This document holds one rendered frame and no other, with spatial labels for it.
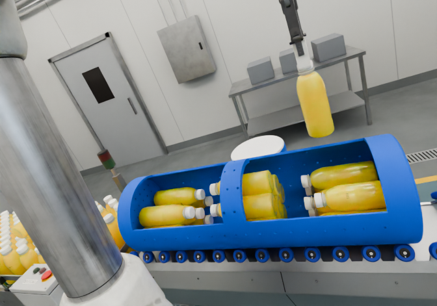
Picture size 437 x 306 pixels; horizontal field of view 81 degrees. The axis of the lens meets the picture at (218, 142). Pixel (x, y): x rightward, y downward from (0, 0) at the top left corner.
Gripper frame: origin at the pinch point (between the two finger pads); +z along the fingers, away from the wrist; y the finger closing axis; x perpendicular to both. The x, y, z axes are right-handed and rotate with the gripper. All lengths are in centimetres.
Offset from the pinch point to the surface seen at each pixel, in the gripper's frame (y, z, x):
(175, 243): -21, 41, 50
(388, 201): -18.6, 33.9, -10.8
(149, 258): -18, 51, 68
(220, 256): -18, 51, 39
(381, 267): -18, 57, -7
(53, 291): -40, 39, 87
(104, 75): 281, -25, 317
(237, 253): -17, 51, 33
